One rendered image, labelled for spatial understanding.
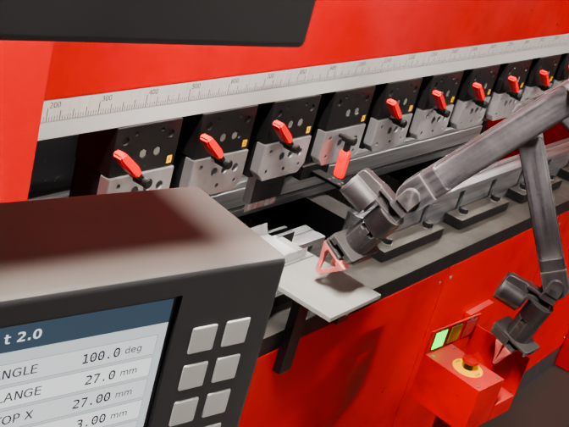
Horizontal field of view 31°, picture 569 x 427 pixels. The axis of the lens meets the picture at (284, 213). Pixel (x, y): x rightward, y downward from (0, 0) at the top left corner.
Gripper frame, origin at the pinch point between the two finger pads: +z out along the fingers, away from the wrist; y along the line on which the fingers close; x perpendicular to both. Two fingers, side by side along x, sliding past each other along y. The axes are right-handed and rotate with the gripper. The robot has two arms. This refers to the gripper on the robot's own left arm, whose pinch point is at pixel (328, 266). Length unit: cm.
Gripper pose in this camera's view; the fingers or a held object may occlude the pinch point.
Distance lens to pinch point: 204.6
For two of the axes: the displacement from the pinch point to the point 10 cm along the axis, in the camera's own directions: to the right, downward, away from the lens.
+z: -6.0, 5.5, 5.9
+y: -6.0, 1.9, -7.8
